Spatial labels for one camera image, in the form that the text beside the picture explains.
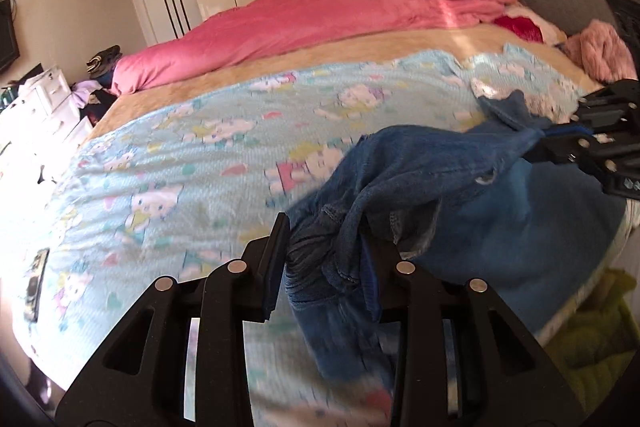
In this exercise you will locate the pink fluffy garment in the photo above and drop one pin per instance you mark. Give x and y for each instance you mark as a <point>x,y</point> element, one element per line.
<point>600,52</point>

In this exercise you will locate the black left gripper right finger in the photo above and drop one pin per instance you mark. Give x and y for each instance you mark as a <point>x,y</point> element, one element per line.
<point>464,358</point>

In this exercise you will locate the light blue cartoon bedsheet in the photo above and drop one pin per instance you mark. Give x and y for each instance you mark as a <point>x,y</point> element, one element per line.
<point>183,189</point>

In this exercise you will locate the black wall television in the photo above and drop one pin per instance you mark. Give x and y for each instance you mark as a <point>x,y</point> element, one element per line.
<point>9,51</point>

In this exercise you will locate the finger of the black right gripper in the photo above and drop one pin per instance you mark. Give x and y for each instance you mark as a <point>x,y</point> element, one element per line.
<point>617,103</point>
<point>613,160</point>

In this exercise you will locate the clothes pile by bed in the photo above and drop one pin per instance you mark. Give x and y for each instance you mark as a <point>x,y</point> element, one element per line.
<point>93,96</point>

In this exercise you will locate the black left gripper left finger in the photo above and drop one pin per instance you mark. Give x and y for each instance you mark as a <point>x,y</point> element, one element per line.
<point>177,357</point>

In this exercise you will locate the beige plush blanket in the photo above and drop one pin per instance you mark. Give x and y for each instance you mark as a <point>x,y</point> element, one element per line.
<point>461,43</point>

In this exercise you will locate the blue denim pants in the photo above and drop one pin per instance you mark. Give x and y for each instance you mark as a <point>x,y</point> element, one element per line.
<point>462,205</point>

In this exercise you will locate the pink comforter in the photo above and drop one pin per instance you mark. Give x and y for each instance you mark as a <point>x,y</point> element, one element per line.
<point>267,28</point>

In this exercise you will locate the white drawer cabinet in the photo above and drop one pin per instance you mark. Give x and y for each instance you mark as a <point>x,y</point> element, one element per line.
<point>44,119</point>

